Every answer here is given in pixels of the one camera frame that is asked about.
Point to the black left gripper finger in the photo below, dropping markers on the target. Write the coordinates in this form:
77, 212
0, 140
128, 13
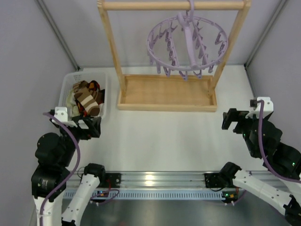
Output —
94, 127
80, 120

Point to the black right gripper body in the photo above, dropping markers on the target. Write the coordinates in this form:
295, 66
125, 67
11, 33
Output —
240, 121

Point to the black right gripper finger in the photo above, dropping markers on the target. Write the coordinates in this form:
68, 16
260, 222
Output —
234, 113
227, 120

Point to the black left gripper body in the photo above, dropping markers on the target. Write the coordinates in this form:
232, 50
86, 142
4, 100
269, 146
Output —
88, 127

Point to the red black argyle sock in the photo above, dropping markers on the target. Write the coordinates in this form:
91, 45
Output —
93, 86

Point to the purple round clip hanger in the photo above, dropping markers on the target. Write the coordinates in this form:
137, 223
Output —
189, 25

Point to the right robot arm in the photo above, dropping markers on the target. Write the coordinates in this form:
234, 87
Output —
263, 141

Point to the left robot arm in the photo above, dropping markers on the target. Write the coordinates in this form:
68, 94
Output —
58, 158

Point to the wooden hanger rack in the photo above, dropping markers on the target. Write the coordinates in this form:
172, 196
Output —
157, 92

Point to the pale green sock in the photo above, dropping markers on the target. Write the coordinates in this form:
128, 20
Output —
71, 104

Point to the white plastic basket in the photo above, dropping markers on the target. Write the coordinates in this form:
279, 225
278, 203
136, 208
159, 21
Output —
87, 101

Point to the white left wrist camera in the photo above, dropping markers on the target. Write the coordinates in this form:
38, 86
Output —
63, 114

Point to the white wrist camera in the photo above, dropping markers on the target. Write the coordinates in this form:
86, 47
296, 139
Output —
261, 106
63, 114

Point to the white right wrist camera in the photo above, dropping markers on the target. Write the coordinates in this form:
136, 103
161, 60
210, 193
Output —
261, 106

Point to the aluminium mounting rail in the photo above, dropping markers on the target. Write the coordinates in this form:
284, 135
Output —
169, 179

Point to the white slotted cable duct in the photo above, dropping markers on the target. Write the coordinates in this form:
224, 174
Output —
163, 195

